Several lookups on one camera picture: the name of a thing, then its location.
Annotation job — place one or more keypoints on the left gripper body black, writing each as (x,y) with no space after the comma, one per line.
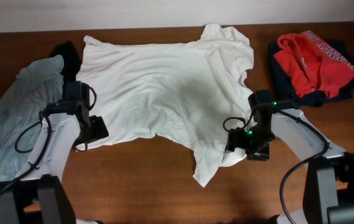
(94,131)

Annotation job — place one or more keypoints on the white t-shirt black print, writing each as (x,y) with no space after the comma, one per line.
(182,92)

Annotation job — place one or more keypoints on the red folded shirt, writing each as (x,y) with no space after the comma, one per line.
(312,64)

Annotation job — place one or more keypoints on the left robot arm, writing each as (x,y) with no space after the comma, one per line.
(36,194)

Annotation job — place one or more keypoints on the navy folded garment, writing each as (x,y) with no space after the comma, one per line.
(285,91)

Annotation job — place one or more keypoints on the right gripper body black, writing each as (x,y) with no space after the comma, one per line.
(253,140)

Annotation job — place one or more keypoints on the light blue-grey shirt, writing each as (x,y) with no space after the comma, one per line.
(36,85)

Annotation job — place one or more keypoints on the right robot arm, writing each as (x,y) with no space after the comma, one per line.
(329,185)

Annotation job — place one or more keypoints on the black t-shirt white logo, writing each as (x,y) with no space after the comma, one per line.
(71,58)

